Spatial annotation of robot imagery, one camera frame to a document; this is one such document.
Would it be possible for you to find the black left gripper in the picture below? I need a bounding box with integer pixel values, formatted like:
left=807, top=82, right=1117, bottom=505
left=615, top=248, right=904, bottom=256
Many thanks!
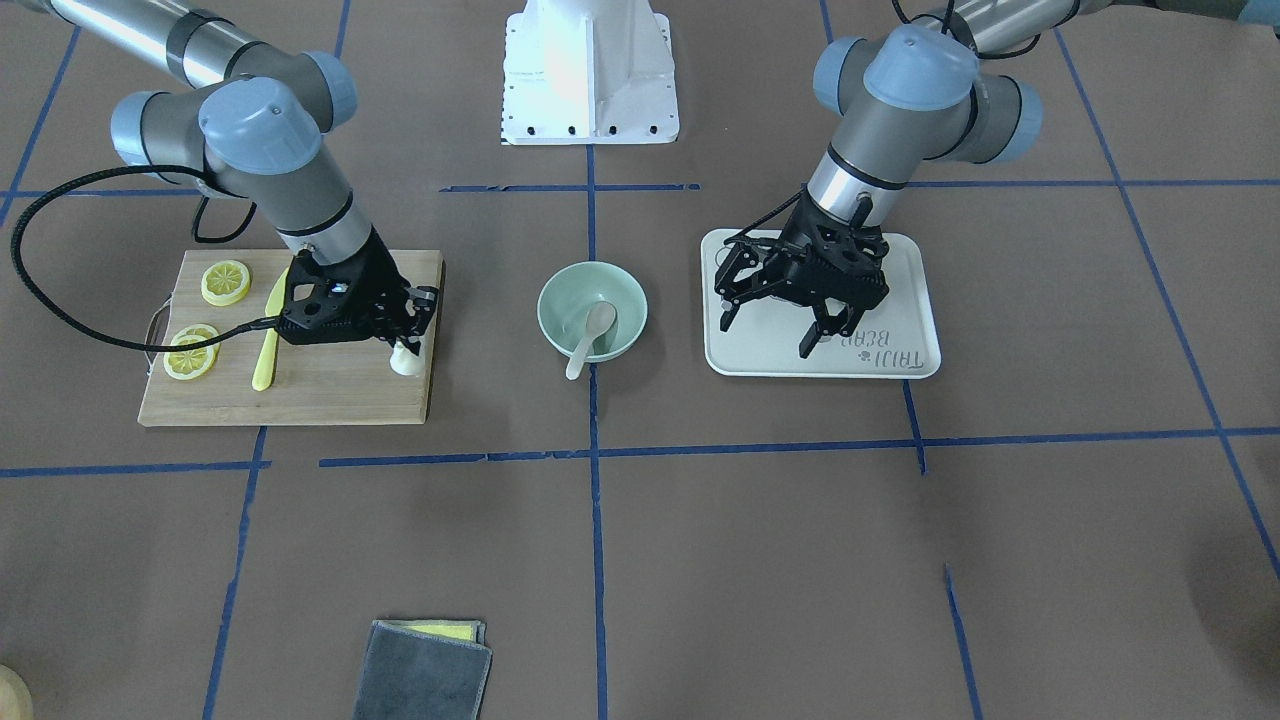
left=714, top=190, right=890, bottom=359

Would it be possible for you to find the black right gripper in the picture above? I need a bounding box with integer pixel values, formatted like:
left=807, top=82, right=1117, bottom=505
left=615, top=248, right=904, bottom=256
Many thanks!
left=276, top=229, right=440, bottom=359

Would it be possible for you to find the white steamed bun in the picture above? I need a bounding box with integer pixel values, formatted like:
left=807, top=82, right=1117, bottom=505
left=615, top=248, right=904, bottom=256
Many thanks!
left=389, top=340, right=426, bottom=377

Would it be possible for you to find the white ceramic soup spoon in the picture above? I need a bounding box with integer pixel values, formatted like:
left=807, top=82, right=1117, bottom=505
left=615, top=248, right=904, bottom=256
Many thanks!
left=564, top=301, right=617, bottom=380

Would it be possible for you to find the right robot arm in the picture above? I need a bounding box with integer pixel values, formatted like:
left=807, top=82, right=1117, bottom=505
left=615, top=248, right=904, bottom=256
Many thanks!
left=10, top=1, right=438, bottom=374

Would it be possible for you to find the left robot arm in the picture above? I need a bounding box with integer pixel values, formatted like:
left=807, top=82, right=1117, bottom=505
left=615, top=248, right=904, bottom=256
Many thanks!
left=713, top=1, right=1102, bottom=357

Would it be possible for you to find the light green bowl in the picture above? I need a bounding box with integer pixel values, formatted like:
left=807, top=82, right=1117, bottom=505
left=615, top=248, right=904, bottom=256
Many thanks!
left=536, top=261, right=648, bottom=363

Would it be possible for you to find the cream bear serving tray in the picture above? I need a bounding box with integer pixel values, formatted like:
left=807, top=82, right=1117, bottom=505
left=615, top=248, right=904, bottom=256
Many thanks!
left=700, top=228, right=942, bottom=380

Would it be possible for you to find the wooden cutting board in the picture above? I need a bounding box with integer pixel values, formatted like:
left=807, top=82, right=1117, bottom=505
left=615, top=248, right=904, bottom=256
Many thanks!
left=138, top=249, right=431, bottom=427

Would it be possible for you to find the yellow plastic knife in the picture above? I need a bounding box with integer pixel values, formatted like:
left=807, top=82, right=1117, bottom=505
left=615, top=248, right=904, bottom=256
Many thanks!
left=251, top=268, right=289, bottom=392

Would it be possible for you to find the single lemon slice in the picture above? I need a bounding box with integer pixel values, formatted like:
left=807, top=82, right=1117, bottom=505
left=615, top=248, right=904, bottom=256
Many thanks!
left=198, top=260, right=252, bottom=307

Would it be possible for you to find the lower stacked lemon slice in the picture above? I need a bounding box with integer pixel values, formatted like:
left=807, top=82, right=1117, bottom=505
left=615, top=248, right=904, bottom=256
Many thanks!
left=173, top=323, right=220, bottom=347

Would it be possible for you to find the upper top lemon slice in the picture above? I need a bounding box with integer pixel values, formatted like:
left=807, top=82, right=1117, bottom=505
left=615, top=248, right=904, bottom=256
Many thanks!
left=161, top=334, right=219, bottom=380

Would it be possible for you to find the folded grey yellow cloth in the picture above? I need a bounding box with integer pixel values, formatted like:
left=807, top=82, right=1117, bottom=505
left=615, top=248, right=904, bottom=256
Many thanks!
left=352, top=619, right=492, bottom=719

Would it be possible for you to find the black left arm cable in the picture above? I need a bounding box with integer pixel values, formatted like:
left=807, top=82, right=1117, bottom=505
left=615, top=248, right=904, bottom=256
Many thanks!
left=735, top=186, right=812, bottom=251

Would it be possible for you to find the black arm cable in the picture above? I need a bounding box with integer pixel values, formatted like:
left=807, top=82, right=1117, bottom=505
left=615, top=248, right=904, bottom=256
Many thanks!
left=735, top=186, right=812, bottom=251
left=10, top=165, right=283, bottom=354

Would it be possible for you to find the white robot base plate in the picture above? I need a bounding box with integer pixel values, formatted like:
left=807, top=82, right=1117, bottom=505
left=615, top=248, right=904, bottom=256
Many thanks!
left=500, top=1, right=681, bottom=146

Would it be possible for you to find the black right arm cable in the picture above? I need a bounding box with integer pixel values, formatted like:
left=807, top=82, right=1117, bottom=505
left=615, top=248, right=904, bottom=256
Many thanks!
left=10, top=165, right=283, bottom=354

